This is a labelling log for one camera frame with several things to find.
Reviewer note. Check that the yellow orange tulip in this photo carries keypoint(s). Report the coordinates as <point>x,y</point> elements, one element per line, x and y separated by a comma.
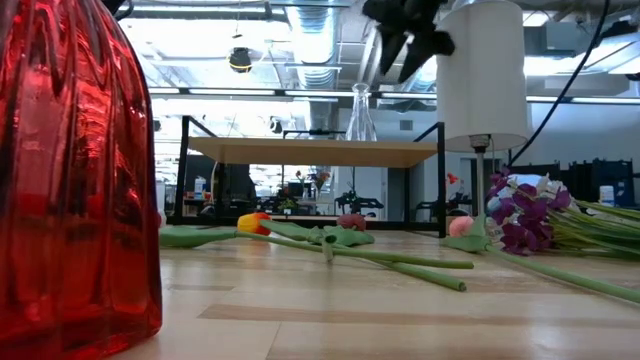
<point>252,223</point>

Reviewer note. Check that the wooden shelf with black frame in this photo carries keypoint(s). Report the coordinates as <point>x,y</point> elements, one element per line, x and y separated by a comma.
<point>310,151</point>

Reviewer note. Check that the bright red tulip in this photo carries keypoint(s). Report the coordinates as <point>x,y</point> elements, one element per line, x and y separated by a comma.
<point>200,236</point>

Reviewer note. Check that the clear vase purple white flowers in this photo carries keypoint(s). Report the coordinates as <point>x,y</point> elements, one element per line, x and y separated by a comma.
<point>530,215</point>

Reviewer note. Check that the pink tulip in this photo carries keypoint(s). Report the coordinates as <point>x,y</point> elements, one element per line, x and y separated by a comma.
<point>460,226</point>

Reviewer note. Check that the white shade wooden table lamp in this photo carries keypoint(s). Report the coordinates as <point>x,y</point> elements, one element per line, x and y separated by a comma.
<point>482,75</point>

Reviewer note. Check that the black ceiling dome camera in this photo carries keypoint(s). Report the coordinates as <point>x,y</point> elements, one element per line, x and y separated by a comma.
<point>240,60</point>

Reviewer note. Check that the dark red tulip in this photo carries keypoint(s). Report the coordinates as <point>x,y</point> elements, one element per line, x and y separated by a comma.
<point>351,221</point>

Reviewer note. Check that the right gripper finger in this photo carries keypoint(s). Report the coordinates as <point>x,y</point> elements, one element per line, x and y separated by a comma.
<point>391,47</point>
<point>417,57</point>

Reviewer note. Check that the red ribbed glass vase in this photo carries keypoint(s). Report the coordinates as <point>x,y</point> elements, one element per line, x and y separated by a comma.
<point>75,175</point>

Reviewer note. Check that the clear glass vase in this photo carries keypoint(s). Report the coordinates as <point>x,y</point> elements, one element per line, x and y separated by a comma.
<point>360,125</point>

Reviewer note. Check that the silver ventilation duct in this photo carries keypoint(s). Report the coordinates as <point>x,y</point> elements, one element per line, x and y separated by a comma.
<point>314,40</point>

